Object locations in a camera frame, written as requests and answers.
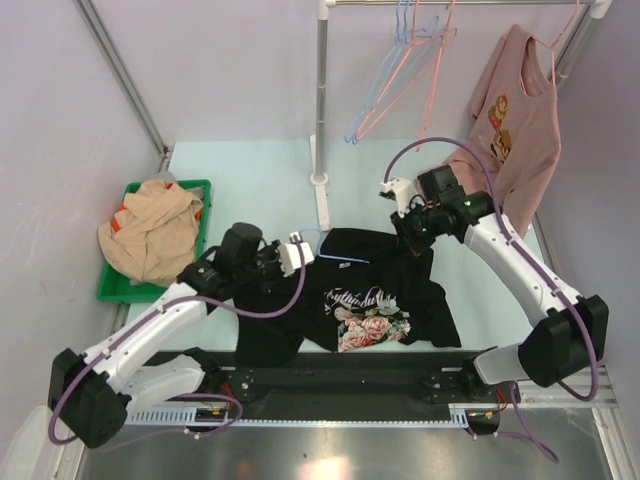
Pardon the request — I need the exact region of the green plastic bin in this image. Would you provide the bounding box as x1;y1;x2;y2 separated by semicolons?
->
96;175;212;304

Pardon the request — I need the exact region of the pink wire hanger left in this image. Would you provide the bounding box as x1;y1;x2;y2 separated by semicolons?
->
349;0;459;144

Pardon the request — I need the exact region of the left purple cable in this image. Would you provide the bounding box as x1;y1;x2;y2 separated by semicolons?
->
48;239;309;446

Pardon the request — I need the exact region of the clothes rack metal frame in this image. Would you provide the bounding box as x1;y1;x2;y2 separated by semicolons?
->
307;0;614;233

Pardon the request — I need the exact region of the white cable duct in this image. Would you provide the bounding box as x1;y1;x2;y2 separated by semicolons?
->
126;404;469;429

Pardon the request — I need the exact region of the beige garment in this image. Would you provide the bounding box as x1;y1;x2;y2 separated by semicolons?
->
97;178;204;287

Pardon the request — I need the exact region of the pink hanger holding shirt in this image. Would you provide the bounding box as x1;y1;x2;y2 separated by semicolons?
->
532;0;581;87

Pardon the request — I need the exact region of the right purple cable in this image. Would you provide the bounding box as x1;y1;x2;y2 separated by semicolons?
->
382;135;601;464

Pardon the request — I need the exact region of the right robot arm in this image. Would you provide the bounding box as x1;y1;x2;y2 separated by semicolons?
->
380;167;609;401

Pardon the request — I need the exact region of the purple cable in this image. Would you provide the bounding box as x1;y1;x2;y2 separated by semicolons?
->
48;239;309;446
382;135;601;464

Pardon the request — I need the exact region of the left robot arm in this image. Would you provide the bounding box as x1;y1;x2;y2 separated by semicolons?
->
47;223;305;448

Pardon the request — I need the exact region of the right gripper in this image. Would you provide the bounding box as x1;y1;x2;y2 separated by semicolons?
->
390;200;441;257

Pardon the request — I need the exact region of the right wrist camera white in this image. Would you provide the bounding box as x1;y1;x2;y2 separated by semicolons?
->
379;178;417;218

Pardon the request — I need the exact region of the black t-shirt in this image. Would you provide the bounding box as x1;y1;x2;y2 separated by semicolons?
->
233;228;461;367

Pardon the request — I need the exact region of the aluminium corner post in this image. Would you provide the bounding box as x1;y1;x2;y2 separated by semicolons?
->
74;0;170;163

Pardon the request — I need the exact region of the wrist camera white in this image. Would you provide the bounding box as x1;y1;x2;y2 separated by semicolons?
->
379;178;417;218
276;232;314;277

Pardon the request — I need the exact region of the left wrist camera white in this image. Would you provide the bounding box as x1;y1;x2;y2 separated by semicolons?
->
276;232;314;277

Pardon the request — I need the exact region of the pink wire hanger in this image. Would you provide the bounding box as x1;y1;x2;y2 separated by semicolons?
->
349;0;459;144
418;0;457;139

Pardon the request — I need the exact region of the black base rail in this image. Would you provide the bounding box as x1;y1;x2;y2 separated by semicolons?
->
196;351;510;422

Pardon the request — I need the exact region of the pink mario t-shirt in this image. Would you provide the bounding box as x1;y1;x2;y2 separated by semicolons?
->
444;25;561;236

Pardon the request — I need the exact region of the pink wire hanger middle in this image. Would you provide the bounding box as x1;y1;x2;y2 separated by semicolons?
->
418;0;457;139

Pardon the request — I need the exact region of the blue wire hanger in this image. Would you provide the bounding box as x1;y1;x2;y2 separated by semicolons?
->
297;227;370;265
342;0;444;144

